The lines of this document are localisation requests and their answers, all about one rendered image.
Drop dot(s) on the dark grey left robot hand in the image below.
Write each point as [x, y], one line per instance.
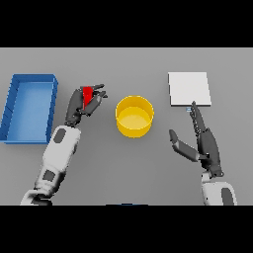
[75, 105]

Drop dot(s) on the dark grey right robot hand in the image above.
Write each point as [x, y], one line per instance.
[206, 145]

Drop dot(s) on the red beaker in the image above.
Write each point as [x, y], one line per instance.
[87, 94]

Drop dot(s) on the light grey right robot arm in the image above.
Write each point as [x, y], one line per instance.
[217, 192]

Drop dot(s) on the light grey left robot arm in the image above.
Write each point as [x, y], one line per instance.
[52, 161]

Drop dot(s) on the pale square scale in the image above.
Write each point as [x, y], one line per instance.
[189, 88]

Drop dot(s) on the yellow bowl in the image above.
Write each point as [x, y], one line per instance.
[134, 118]

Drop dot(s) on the blue tray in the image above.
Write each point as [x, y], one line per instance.
[31, 107]

